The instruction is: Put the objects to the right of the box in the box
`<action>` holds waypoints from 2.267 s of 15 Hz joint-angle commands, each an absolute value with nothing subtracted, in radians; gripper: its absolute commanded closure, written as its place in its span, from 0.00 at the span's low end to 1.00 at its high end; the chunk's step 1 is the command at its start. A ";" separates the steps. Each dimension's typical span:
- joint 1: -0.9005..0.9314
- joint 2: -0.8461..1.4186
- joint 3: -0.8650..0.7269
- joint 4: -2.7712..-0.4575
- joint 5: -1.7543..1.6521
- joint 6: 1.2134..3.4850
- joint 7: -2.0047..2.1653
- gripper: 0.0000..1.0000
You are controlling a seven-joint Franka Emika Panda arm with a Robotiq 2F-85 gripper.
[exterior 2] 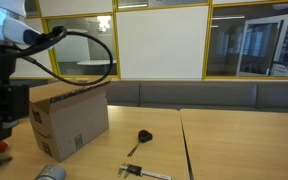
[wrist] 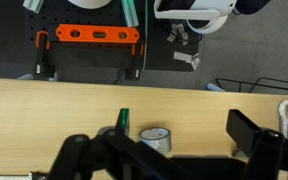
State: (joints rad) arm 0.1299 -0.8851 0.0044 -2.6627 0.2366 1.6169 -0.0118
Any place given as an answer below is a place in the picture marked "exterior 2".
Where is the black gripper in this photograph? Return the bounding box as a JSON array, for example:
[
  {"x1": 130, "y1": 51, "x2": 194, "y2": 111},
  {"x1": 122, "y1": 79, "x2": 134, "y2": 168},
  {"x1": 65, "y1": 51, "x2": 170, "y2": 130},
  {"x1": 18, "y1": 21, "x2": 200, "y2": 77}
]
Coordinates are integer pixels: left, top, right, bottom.
[{"x1": 0, "y1": 43, "x2": 30, "y2": 142}]

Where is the grey duct tape roll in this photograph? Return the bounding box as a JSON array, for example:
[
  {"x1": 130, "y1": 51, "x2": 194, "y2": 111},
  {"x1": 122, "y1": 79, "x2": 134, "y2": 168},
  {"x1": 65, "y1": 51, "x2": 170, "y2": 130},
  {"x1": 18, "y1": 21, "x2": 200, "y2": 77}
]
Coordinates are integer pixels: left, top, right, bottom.
[{"x1": 34, "y1": 163, "x2": 67, "y2": 180}]

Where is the silver digital caliper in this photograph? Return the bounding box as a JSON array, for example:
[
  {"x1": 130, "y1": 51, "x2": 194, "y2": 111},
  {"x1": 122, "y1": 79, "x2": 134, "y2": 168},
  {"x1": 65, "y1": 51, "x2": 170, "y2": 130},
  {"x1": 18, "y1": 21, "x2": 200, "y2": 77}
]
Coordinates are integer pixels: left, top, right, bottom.
[{"x1": 117, "y1": 163, "x2": 175, "y2": 180}]

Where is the brown cardboard shipping box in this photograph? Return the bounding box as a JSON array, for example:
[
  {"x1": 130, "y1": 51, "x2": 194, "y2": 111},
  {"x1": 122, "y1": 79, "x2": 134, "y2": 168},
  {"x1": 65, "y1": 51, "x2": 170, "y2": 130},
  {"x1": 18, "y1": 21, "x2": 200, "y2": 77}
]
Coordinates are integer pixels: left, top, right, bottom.
[{"x1": 28, "y1": 78, "x2": 112, "y2": 163}]

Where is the round white table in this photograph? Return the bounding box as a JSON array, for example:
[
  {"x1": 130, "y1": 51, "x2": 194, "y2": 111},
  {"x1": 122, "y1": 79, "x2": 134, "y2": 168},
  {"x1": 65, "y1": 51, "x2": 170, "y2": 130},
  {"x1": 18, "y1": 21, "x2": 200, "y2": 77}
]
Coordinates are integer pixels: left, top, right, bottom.
[{"x1": 76, "y1": 59, "x2": 118, "y2": 67}]

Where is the grey upholstered bench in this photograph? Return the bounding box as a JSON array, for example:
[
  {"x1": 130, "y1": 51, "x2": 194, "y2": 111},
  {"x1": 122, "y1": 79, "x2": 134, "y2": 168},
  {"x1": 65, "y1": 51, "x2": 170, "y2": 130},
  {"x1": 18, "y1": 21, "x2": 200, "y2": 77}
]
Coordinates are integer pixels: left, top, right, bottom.
[{"x1": 8, "y1": 79, "x2": 288, "y2": 114}]

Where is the white glass door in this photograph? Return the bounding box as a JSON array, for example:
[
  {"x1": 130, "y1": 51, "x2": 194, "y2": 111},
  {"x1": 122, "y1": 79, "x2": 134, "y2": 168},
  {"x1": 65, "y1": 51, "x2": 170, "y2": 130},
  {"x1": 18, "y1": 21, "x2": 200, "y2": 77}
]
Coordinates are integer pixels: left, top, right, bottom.
[{"x1": 236, "y1": 13, "x2": 288, "y2": 78}]

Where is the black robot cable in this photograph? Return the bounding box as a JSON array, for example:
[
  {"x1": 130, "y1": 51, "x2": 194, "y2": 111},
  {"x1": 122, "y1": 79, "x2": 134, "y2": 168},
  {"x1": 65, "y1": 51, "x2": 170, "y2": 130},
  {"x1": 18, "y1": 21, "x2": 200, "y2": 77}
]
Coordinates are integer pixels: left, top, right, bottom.
[{"x1": 15, "y1": 25, "x2": 114, "y2": 87}]

